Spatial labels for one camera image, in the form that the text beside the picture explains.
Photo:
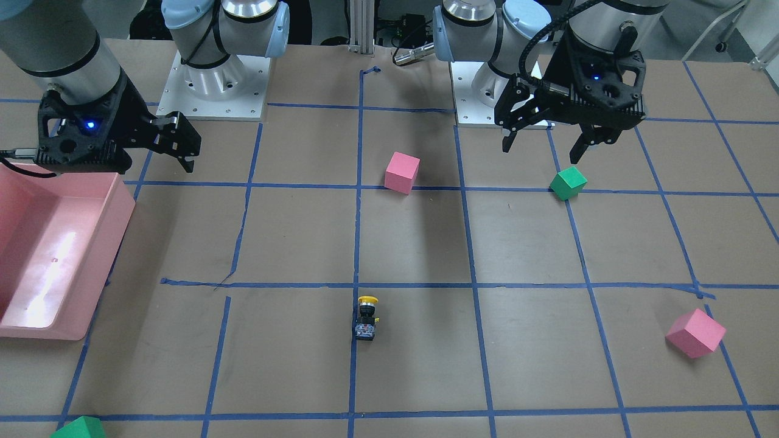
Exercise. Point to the green cube near bin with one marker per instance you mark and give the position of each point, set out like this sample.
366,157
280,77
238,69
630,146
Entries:
82,427

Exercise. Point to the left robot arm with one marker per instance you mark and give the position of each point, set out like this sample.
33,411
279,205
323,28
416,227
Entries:
520,37

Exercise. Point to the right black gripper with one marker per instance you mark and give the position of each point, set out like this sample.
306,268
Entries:
132,115

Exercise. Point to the aluminium frame post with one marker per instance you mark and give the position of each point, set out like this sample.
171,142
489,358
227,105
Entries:
361,23

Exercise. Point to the pink cube centre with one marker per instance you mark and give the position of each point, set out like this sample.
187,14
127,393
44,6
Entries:
401,173

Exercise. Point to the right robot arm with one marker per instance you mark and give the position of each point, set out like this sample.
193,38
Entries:
55,42

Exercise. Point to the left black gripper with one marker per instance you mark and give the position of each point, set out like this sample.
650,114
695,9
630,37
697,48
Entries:
555,74

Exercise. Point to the green cube centre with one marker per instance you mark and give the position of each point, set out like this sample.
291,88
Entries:
568,183

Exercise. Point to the pink plastic bin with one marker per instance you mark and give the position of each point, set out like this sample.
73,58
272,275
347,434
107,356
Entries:
59,239

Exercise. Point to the yellow push button switch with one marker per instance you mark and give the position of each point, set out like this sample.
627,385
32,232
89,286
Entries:
365,322

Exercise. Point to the pink cube near left arm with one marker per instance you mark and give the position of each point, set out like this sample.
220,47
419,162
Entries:
696,334

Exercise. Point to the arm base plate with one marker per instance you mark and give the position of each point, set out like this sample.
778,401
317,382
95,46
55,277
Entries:
236,90
476,89

